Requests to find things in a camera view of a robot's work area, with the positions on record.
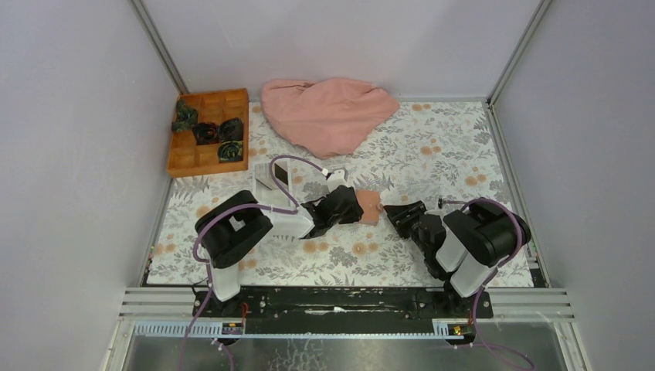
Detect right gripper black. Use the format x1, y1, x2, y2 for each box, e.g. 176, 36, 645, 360
383, 201, 430, 258

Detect brown leather card holder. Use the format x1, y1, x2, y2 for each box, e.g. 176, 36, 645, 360
356, 189, 383, 226

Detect white translucent card box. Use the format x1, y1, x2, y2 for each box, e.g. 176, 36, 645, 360
251, 159, 294, 209

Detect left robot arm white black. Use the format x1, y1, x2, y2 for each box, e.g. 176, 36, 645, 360
192, 185, 364, 318

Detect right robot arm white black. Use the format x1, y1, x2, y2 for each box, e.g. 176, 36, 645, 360
383, 198, 531, 318

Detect floral table mat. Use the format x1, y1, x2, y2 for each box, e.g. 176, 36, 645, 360
146, 102, 510, 287

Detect pink cloth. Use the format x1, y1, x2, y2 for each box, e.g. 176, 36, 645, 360
260, 78, 399, 159

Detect dark patterned rolled sock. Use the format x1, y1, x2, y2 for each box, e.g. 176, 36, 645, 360
217, 141, 243, 163

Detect black rolled sock right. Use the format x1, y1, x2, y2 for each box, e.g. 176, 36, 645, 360
218, 117, 244, 142

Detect black rolled sock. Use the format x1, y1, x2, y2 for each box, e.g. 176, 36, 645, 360
218, 117, 244, 142
192, 122, 220, 146

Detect wooden compartment tray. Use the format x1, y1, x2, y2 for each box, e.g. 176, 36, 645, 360
167, 88, 249, 178

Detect black rolled sock left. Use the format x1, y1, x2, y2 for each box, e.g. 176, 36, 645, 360
192, 122, 220, 146

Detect green patterned rolled sock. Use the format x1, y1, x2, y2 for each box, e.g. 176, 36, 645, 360
171, 98, 199, 133

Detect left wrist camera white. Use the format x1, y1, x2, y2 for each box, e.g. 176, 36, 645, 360
326, 168, 348, 192

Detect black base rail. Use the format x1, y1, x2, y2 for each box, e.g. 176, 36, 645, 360
192, 286, 494, 336

